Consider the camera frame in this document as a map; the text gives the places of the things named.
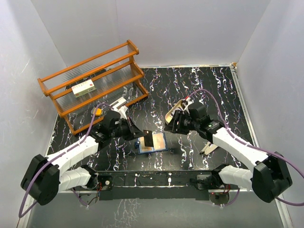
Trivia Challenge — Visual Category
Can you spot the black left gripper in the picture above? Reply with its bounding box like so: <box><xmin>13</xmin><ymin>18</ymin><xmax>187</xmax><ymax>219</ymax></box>
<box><xmin>110</xmin><ymin>116</ymin><xmax>145</xmax><ymax>141</ymax></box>

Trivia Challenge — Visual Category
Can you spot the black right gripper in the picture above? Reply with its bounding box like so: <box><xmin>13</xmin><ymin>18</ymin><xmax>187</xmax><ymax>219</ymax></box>
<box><xmin>165</xmin><ymin>110</ymin><xmax>200</xmax><ymax>135</ymax></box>

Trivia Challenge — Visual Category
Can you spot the black credit card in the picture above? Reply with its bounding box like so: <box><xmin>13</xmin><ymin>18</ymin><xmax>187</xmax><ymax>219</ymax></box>
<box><xmin>143</xmin><ymin>130</ymin><xmax>154</xmax><ymax>147</ymax></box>

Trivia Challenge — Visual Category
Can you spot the blue leather card holder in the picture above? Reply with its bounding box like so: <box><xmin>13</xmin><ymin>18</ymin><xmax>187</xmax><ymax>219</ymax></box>
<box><xmin>134</xmin><ymin>133</ymin><xmax>168</xmax><ymax>154</ymax></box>

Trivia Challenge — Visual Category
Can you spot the gold VIP credit card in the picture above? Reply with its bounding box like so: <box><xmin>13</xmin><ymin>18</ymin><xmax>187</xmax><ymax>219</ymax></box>
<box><xmin>152</xmin><ymin>133</ymin><xmax>166</xmax><ymax>151</ymax></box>

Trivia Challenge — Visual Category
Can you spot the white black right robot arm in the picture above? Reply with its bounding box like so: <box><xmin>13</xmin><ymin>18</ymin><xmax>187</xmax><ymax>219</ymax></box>
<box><xmin>164</xmin><ymin>100</ymin><xmax>293</xmax><ymax>203</ymax></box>

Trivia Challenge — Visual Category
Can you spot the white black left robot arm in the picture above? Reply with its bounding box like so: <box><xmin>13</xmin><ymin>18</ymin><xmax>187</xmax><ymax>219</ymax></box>
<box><xmin>20</xmin><ymin>111</ymin><xmax>145</xmax><ymax>206</ymax></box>

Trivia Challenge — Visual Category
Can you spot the beige oval card tray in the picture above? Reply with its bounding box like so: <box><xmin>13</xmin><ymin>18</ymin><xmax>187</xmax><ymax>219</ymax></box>
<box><xmin>165</xmin><ymin>99</ymin><xmax>184</xmax><ymax>124</ymax></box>

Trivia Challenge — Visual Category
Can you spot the white black small device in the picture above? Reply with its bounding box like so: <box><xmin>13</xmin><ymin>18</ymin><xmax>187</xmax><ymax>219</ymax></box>
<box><xmin>110</xmin><ymin>97</ymin><xmax>127</xmax><ymax>109</ymax></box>

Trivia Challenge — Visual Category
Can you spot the orange yellow small object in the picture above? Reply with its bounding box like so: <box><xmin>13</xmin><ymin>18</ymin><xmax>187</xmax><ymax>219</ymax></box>
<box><xmin>91</xmin><ymin>107</ymin><xmax>103</xmax><ymax>116</ymax></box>

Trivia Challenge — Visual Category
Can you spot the white red small box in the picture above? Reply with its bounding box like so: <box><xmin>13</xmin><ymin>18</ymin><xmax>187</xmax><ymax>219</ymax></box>
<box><xmin>72</xmin><ymin>79</ymin><xmax>96</xmax><ymax>97</ymax></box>

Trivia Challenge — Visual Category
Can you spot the orange wooden shelf rack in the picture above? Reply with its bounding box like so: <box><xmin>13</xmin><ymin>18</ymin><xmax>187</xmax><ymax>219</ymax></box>
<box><xmin>38</xmin><ymin>40</ymin><xmax>149</xmax><ymax>135</ymax></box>

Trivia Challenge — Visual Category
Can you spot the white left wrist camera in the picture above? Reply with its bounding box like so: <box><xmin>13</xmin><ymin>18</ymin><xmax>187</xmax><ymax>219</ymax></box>
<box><xmin>113</xmin><ymin>105</ymin><xmax>128</xmax><ymax>119</ymax></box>

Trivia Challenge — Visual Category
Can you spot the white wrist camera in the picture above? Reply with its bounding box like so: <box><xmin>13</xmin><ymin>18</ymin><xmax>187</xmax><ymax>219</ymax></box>
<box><xmin>113</xmin><ymin>105</ymin><xmax>128</xmax><ymax>119</ymax></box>
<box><xmin>182</xmin><ymin>96</ymin><xmax>193</xmax><ymax>113</ymax></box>

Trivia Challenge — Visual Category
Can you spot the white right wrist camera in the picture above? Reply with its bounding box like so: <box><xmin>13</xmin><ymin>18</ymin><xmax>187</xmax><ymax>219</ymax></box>
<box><xmin>182</xmin><ymin>96</ymin><xmax>193</xmax><ymax>113</ymax></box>

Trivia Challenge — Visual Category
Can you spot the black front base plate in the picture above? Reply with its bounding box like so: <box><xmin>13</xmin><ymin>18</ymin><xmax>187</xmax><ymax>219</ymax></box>
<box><xmin>98</xmin><ymin>170</ymin><xmax>211</xmax><ymax>201</ymax></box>

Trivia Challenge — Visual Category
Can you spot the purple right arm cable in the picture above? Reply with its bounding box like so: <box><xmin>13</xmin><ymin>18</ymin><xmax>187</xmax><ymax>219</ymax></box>
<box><xmin>186</xmin><ymin>89</ymin><xmax>304</xmax><ymax>207</ymax></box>

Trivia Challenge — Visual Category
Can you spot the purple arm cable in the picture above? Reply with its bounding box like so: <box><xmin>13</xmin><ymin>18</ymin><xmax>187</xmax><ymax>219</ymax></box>
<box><xmin>186</xmin><ymin>89</ymin><xmax>304</xmax><ymax>207</ymax></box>
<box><xmin>18</xmin><ymin>103</ymin><xmax>119</xmax><ymax>219</ymax></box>

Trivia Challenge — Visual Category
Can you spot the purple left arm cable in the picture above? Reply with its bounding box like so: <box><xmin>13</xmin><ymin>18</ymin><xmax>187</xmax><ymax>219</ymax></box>
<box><xmin>18</xmin><ymin>103</ymin><xmax>119</xmax><ymax>219</ymax></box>

